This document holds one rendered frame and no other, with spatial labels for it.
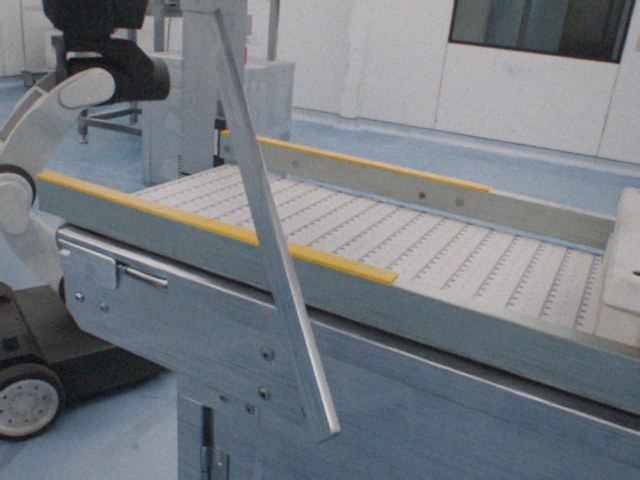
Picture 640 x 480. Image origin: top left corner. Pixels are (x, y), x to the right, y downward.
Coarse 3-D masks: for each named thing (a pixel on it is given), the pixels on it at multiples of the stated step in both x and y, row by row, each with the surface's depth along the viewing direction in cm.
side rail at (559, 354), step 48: (48, 192) 53; (144, 240) 49; (192, 240) 46; (240, 240) 44; (336, 288) 41; (384, 288) 39; (432, 288) 39; (432, 336) 39; (480, 336) 37; (528, 336) 36; (576, 336) 35; (576, 384) 35; (624, 384) 34
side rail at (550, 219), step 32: (288, 160) 72; (320, 160) 70; (384, 192) 67; (416, 192) 65; (448, 192) 64; (480, 192) 62; (512, 224) 61; (544, 224) 60; (576, 224) 58; (608, 224) 57
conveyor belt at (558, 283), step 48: (144, 192) 63; (192, 192) 64; (240, 192) 66; (288, 192) 67; (336, 192) 69; (288, 240) 54; (336, 240) 55; (384, 240) 56; (432, 240) 57; (480, 240) 59; (528, 240) 60; (480, 288) 48; (528, 288) 49; (576, 288) 50
